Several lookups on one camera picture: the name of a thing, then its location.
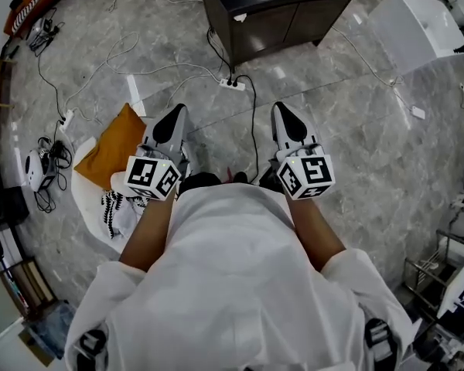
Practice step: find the wooden shelf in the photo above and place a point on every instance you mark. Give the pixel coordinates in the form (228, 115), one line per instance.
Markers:
(23, 284)

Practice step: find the metal rack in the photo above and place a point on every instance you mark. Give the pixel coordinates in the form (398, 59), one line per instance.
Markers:
(425, 276)

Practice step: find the person's white shirt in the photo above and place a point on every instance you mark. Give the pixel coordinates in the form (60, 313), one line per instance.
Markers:
(236, 284)

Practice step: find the orange cushion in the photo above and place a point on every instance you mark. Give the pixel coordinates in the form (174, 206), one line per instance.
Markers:
(112, 149)

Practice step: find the person's right forearm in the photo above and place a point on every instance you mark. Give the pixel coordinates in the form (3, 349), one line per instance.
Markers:
(317, 234)

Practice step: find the white bag with dark logo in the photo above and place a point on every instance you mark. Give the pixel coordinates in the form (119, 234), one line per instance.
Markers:
(460, 296)

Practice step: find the white round device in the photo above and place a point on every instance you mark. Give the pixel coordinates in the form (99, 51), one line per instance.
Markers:
(35, 170)

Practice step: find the striped throw blanket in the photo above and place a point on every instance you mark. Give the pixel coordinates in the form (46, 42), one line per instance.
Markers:
(35, 2)

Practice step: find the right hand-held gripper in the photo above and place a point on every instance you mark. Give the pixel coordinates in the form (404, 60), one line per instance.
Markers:
(313, 172)

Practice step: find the white square box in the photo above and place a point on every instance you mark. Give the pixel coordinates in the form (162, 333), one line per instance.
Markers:
(413, 29)

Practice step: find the black screen device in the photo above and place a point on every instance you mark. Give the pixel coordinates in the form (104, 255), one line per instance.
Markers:
(270, 178)

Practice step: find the black vanity cabinet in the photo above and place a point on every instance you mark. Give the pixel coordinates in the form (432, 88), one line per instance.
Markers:
(263, 25)

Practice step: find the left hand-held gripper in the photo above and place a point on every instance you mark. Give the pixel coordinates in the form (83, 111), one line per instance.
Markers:
(147, 176)

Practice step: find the person's left forearm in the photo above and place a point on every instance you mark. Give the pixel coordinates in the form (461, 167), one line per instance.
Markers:
(151, 230)

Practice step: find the black and white patterned cloth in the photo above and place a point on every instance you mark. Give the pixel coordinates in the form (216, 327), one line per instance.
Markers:
(114, 211)

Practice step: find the small white adapter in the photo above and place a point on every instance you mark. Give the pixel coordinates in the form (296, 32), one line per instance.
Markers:
(418, 112)

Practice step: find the white power strip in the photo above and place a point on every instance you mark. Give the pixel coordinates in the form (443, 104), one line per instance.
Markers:
(67, 120)
(232, 84)

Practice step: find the person's black trousers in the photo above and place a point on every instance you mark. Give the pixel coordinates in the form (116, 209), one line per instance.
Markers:
(199, 181)

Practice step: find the black monitor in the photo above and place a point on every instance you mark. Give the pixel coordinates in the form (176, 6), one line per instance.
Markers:
(4, 207)

